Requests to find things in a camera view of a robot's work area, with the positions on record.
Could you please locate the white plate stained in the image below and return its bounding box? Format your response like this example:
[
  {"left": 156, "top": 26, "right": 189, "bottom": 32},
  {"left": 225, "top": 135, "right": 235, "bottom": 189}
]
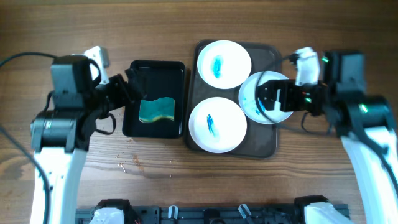
[
  {"left": 188, "top": 97, "right": 248, "bottom": 154},
  {"left": 197, "top": 40, "right": 252, "bottom": 90},
  {"left": 238, "top": 71, "right": 292, "bottom": 124}
]

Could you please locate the green yellow sponge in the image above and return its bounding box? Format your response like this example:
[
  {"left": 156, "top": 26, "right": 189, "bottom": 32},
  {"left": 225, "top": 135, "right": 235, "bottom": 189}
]
[{"left": 139, "top": 97, "right": 175, "bottom": 123}]

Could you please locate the white plate bottom stained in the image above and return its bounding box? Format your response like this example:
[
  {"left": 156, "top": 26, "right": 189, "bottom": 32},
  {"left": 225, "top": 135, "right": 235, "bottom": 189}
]
[{"left": 188, "top": 97, "right": 248, "bottom": 154}]

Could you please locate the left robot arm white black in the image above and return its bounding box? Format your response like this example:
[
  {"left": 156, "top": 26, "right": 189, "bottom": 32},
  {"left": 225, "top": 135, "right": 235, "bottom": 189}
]
[{"left": 30, "top": 55, "right": 147, "bottom": 223}]

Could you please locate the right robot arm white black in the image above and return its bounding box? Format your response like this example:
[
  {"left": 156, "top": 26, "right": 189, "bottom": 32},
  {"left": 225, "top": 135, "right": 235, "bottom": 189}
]
[{"left": 254, "top": 47, "right": 397, "bottom": 223}]

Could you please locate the brown serving tray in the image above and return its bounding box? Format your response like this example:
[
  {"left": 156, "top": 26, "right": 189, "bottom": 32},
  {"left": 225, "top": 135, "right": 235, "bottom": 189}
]
[{"left": 183, "top": 40, "right": 282, "bottom": 159}]

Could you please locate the white plate top stained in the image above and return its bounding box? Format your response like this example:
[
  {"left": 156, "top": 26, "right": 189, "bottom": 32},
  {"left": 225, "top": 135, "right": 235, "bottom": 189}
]
[{"left": 197, "top": 40, "right": 252, "bottom": 90}]

